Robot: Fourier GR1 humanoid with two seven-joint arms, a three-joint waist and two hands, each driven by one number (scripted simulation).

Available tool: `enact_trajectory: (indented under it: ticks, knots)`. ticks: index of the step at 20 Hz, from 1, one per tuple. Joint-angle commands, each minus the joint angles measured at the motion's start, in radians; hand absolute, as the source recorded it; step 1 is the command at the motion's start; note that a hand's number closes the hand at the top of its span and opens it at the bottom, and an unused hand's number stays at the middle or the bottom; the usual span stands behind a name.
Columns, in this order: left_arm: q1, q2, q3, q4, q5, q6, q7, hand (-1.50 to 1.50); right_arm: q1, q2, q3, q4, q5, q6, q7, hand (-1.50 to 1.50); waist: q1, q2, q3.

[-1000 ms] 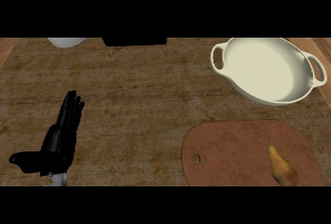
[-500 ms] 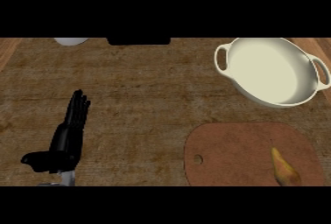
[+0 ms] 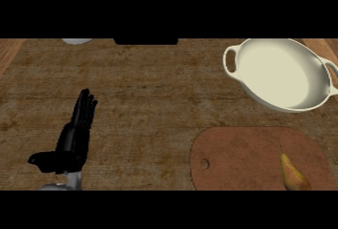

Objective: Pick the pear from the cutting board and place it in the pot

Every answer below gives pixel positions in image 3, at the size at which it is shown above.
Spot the brown wooden cutting board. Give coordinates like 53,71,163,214
189,126,338,191

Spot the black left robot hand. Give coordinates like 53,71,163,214
27,88,99,174

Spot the black appliance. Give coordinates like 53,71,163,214
114,38,180,46

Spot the cream white pot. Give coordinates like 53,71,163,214
222,38,338,114

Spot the pale grey round object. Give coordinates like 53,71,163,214
61,38,95,46

